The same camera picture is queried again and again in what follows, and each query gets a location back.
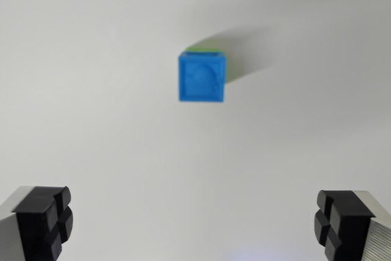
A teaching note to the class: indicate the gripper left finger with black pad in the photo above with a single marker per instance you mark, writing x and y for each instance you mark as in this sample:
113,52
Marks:
36,224

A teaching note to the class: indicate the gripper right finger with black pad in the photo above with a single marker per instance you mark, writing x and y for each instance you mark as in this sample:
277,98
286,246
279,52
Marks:
351,227

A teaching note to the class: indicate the blue cube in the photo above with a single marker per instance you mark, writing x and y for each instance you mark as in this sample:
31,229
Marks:
201,79

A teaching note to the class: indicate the green cube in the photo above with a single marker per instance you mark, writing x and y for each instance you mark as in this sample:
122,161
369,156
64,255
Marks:
229,68

